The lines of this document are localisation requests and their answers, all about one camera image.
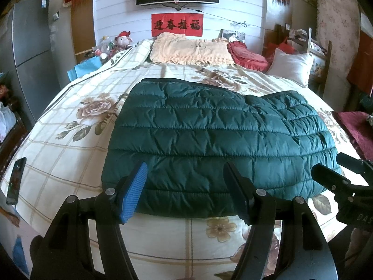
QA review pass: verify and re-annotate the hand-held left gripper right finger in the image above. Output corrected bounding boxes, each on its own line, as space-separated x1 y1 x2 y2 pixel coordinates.
223 161 338 280

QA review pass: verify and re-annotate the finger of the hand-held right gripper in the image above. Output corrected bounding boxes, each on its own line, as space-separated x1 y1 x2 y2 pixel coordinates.
336 152 373 178
311 163 350 194

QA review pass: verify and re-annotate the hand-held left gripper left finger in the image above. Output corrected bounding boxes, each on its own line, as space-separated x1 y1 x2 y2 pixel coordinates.
30 162 148 280

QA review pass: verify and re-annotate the dark green puffer jacket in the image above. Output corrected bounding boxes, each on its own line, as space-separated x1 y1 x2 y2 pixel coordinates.
100 78 344 219

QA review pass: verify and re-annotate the maroon cloth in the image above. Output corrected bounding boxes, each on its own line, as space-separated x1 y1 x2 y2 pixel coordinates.
332 103 373 161

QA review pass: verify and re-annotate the floral checked bed sheet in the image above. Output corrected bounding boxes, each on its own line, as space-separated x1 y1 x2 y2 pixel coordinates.
0 38 370 280

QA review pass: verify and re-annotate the brown cabinet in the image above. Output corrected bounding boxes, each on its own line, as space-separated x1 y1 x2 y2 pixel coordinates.
346 31 373 95

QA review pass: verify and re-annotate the wooden chair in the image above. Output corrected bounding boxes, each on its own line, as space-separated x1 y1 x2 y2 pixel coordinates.
275 23 333 97

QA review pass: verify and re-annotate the black smartphone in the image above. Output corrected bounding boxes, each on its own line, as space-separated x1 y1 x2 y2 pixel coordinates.
6 157 27 205

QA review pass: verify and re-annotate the white pillow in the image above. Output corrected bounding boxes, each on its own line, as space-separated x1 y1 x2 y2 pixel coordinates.
266 47 314 87

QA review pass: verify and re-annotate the dark wooden furniture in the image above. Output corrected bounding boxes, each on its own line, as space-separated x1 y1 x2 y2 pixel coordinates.
0 112 30 181

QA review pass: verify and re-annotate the floral curtain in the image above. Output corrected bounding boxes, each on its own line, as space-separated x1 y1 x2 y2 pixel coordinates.
315 0 362 112

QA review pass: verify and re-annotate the blue paper bag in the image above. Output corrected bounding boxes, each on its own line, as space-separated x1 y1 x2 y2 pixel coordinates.
67 56 102 82

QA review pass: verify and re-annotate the red ruffled pillow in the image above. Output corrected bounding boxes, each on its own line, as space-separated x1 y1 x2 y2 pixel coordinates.
227 41 269 72

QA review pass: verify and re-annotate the white plastic bag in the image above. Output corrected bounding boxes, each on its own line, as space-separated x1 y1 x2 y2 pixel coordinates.
0 101 17 144

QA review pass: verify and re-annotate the bedside clutter pile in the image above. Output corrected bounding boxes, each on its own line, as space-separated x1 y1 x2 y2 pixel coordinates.
93 36 117 62

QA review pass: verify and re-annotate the peach fringed pillow cover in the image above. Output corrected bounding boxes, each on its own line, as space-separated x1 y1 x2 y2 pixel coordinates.
151 32 235 65

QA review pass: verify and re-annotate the plush toy with red hat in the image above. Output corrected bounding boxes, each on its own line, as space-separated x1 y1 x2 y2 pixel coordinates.
114 31 133 50

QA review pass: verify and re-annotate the framed photo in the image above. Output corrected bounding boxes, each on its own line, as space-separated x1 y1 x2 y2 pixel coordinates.
221 29 245 45

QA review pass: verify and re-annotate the brown wooden door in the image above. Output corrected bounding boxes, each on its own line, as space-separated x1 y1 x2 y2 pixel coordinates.
71 0 97 57

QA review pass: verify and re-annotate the grey refrigerator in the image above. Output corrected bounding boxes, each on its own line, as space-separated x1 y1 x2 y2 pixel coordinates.
9 0 63 120

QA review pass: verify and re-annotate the red wall banner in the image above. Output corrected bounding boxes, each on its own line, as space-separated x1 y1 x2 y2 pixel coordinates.
151 13 204 37

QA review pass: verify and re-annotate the black wall cable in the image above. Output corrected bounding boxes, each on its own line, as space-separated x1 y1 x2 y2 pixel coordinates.
202 10 258 29

